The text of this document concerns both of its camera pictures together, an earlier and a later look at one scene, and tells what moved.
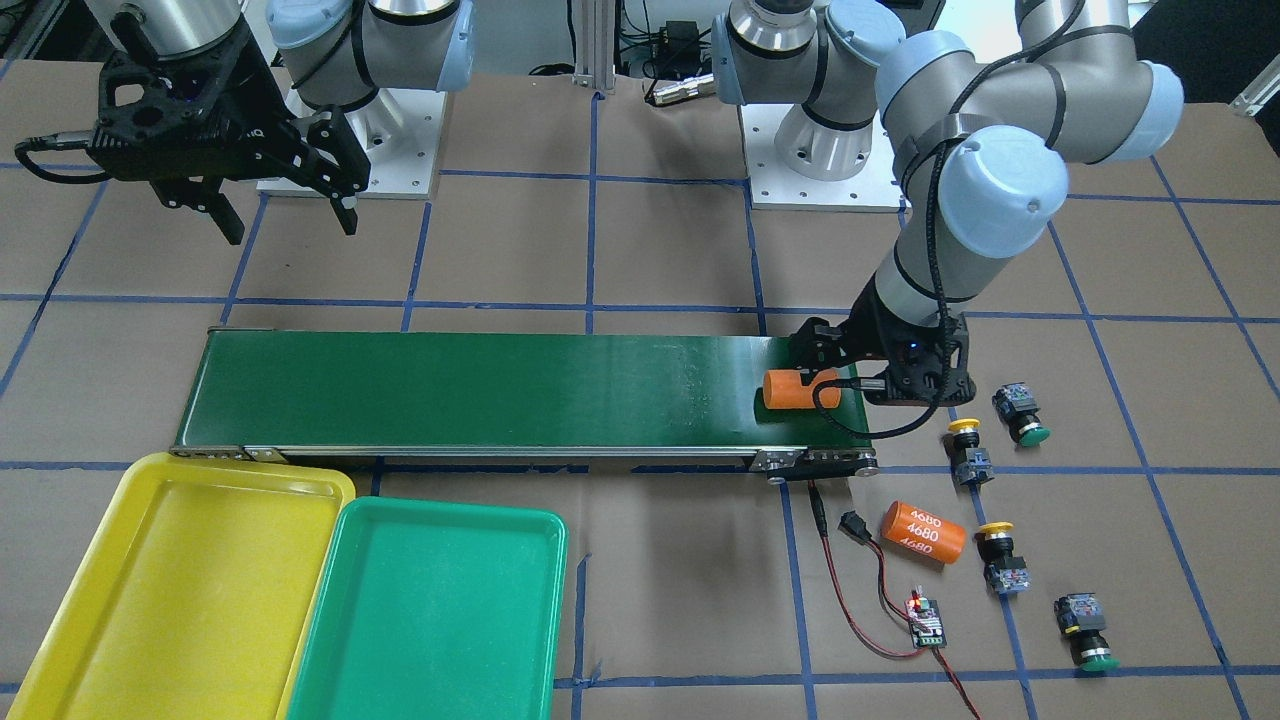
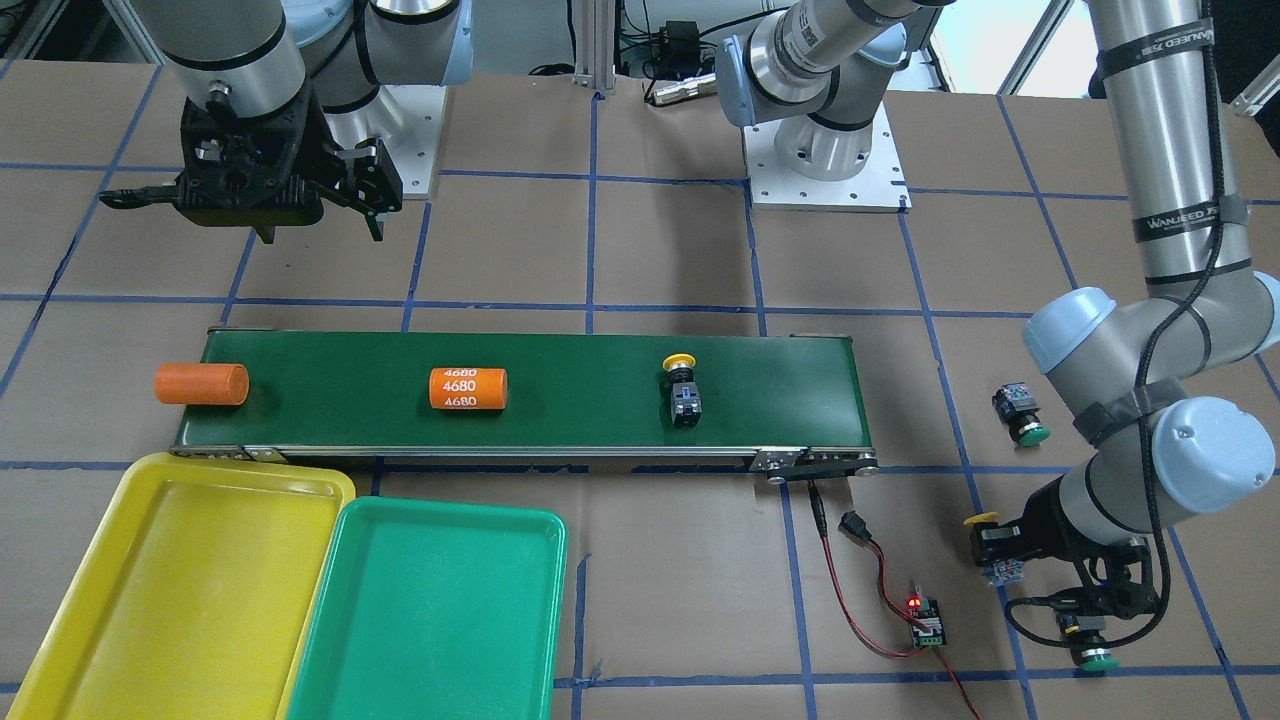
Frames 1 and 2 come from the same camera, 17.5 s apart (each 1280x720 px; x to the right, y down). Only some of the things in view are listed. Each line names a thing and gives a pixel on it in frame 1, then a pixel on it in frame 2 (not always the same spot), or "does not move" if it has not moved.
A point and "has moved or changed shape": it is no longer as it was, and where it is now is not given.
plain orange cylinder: x=784 y=389 → x=223 y=384
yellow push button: x=973 y=464 → x=685 y=392
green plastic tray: x=435 y=611 does not move
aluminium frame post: x=595 y=44 does not move
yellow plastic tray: x=193 y=601 does not move
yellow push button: x=1003 y=571 has moved or changed shape
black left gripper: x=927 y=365 → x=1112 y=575
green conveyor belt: x=650 y=391 does not move
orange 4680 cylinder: x=923 y=532 → x=468 y=388
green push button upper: x=1016 y=409 does not move
